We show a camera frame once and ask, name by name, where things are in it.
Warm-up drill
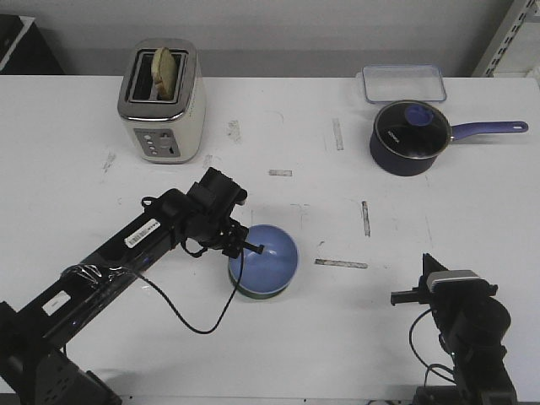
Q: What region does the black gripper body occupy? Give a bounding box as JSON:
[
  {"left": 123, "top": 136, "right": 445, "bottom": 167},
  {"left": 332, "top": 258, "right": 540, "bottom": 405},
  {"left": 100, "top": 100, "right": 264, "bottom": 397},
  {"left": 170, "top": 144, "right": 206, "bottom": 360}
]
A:
[
  {"left": 180, "top": 167, "right": 248, "bottom": 253},
  {"left": 390, "top": 276, "right": 497, "bottom": 325}
]

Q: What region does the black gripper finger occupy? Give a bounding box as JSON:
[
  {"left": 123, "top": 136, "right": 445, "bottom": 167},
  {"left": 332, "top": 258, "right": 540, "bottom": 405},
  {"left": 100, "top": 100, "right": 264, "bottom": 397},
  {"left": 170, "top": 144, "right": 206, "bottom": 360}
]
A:
[
  {"left": 422, "top": 253, "right": 451, "bottom": 287},
  {"left": 241, "top": 241, "right": 264, "bottom": 255},
  {"left": 221, "top": 237, "right": 245, "bottom": 258}
]

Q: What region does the blue bowl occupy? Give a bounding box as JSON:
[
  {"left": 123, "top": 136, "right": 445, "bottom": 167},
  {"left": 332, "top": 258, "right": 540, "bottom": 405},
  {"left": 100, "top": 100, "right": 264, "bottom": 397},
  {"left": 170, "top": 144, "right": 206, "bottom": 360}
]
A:
[{"left": 228, "top": 224, "right": 299, "bottom": 278}]

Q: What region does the green bowl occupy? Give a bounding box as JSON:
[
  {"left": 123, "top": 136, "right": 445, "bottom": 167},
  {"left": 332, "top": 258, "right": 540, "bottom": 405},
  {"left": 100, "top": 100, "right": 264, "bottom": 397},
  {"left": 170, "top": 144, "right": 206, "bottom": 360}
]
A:
[{"left": 228, "top": 270, "right": 292, "bottom": 300}]

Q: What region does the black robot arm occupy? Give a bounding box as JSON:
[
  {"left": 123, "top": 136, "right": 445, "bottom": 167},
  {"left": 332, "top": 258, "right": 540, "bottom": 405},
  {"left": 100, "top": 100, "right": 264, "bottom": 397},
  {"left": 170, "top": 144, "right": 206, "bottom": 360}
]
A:
[
  {"left": 1, "top": 168, "right": 263, "bottom": 404},
  {"left": 391, "top": 253, "right": 518, "bottom": 404}
]

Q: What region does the cream and chrome toaster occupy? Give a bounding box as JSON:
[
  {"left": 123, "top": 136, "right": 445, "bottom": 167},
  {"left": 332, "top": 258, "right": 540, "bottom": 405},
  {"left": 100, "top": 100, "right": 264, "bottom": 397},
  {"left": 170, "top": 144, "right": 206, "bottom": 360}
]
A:
[{"left": 117, "top": 38, "right": 206, "bottom": 164}]

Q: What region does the dark blue saucepan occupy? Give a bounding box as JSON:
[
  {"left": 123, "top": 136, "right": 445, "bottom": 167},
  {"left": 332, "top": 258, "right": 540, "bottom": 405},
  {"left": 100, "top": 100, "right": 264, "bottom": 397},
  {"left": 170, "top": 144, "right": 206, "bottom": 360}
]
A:
[{"left": 370, "top": 100, "right": 528, "bottom": 176}]

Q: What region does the glass pot lid blue knob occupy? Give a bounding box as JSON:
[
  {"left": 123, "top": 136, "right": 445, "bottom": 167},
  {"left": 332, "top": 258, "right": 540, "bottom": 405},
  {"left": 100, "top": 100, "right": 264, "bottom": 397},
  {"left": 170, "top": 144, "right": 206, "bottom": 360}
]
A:
[{"left": 374, "top": 100, "right": 451, "bottom": 159}]

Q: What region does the slice of toast bread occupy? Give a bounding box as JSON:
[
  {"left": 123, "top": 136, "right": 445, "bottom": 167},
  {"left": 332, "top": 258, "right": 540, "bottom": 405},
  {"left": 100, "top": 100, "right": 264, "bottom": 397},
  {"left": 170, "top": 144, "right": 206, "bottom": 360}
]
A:
[{"left": 151, "top": 47, "right": 177, "bottom": 100}]

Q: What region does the clear plastic food container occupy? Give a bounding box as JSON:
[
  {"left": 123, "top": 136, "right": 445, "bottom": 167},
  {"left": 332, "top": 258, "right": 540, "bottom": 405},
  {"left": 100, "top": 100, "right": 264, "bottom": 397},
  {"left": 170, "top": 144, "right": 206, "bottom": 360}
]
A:
[{"left": 356, "top": 64, "right": 446, "bottom": 104}]

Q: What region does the black box in corner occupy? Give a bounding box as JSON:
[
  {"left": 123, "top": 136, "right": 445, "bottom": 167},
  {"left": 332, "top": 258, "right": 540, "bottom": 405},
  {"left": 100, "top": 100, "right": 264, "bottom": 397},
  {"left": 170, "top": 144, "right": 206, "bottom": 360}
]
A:
[{"left": 1, "top": 13, "right": 64, "bottom": 75}]

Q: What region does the grey metal shelf upright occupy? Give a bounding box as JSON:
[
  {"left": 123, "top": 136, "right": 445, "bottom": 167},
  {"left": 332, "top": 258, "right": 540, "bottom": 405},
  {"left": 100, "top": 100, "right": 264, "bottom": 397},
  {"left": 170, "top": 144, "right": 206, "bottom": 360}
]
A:
[{"left": 471, "top": 0, "right": 539, "bottom": 79}]

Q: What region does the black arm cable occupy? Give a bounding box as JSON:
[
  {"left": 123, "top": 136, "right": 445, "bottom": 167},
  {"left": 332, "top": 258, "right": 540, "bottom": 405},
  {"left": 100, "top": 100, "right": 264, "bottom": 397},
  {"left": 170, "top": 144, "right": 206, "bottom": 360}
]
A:
[
  {"left": 408, "top": 306, "right": 456, "bottom": 386},
  {"left": 134, "top": 248, "right": 248, "bottom": 336}
]

